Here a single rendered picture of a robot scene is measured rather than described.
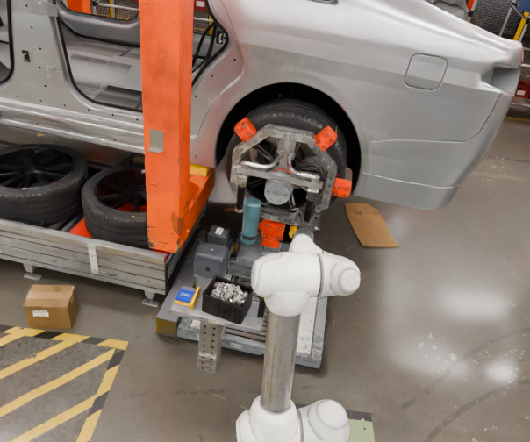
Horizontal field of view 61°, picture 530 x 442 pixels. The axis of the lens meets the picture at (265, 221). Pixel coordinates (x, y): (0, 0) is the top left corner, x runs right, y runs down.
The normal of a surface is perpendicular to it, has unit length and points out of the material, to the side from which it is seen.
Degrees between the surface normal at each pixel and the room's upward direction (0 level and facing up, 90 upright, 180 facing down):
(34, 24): 87
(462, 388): 0
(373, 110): 90
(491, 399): 0
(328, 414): 6
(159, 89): 90
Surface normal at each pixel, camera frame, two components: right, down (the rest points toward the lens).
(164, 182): -0.18, 0.56
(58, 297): 0.12, -0.80
